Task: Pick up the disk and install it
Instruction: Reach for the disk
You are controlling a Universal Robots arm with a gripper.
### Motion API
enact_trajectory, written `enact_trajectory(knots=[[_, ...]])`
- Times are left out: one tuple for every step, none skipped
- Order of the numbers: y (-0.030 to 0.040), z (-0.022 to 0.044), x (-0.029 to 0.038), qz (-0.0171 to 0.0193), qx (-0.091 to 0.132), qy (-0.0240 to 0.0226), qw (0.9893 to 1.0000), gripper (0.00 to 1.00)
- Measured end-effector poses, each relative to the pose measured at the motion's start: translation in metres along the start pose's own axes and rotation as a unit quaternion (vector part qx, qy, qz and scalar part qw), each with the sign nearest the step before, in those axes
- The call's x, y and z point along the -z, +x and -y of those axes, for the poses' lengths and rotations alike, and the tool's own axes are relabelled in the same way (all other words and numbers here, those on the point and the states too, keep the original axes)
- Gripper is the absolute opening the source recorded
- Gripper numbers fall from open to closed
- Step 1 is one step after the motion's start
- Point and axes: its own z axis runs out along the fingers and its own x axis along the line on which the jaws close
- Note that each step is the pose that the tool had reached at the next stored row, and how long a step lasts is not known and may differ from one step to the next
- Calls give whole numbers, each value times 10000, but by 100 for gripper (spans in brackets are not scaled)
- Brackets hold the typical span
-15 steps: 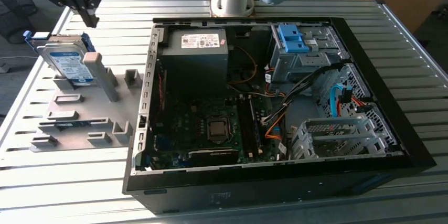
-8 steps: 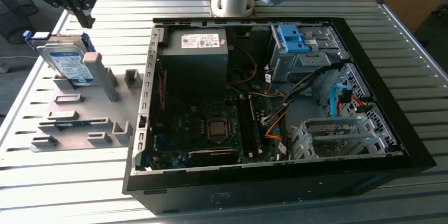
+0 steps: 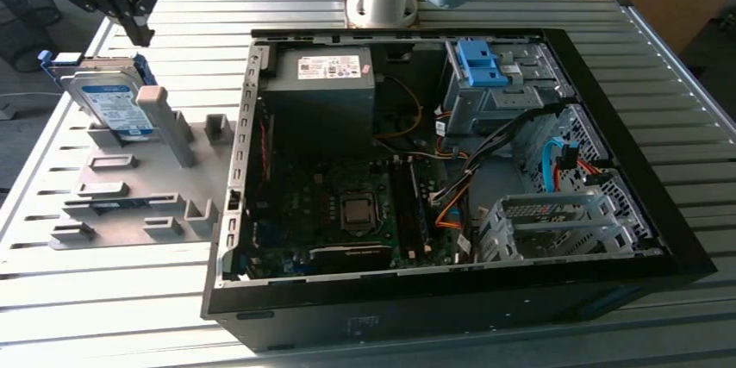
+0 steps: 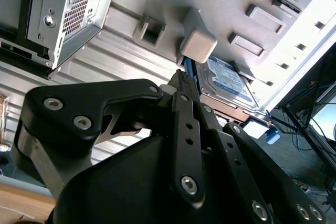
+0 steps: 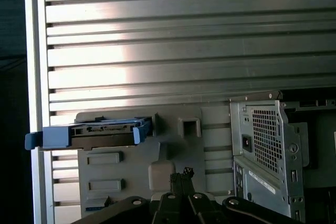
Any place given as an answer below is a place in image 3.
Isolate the hard disk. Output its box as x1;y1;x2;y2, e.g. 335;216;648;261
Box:
38;51;160;143

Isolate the silver disk bay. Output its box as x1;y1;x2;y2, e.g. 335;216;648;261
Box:
476;189;640;262

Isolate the grey parts rack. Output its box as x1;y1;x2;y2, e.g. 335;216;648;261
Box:
48;85;238;251

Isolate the grey power supply unit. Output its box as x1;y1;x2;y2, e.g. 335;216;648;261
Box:
258;46;379;153

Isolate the RAM stick on rack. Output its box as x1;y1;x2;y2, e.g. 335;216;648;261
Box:
90;199;152;210

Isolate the green motherboard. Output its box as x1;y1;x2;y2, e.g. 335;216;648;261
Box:
247;154;462;278

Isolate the silver CPU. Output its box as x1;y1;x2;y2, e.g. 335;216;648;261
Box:
343;199;375;223

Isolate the blue drive latch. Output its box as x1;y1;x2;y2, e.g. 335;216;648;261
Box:
456;40;511;88

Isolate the CPU socket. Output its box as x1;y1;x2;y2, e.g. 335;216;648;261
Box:
338;189;380;236

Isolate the black RAM slot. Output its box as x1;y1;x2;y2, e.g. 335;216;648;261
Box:
388;155;407;257

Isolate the grey metal drive cage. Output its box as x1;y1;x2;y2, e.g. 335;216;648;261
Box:
442;40;576;139

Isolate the black graphics card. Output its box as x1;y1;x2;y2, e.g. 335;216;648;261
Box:
307;241;396;272

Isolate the installed RAM stick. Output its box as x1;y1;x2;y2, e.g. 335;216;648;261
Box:
406;159;434;259

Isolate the black PC case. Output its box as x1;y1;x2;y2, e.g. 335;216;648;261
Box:
199;27;719;352

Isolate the yellow wire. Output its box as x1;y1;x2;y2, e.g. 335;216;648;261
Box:
372;74;424;140

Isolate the grey PSU wire bundle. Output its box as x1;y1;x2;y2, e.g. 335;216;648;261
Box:
376;139;471;162

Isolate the black cable bundle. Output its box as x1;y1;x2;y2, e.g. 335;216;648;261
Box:
428;103;568;206

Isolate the orange wire bundle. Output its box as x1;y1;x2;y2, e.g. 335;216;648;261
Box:
434;208;464;231

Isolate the light blue data wire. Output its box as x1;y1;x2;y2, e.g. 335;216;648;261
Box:
540;137;571;193

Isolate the orange red power wire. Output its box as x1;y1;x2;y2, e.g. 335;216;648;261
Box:
555;143;615;188

